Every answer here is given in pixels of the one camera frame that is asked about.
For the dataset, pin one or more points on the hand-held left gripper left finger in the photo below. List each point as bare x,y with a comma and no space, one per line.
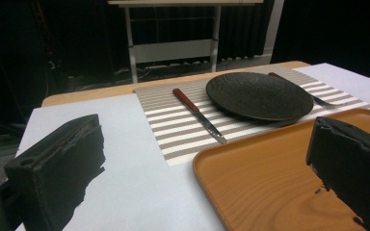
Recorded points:
54,170

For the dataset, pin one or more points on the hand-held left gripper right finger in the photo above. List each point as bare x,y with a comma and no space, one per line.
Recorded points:
353,160

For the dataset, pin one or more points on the white table cover sheet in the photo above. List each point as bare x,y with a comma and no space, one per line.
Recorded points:
135,173

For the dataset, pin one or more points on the wooden tray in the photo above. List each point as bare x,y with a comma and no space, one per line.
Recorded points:
269,183

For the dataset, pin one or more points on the black textured plate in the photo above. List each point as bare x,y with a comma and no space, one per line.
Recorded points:
259,95

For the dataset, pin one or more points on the dark curtain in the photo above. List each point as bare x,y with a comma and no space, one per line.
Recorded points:
334,29

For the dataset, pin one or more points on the striped placemat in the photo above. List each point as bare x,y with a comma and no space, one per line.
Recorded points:
186,128

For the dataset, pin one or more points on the white metal table frame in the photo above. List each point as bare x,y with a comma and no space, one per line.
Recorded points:
173,48

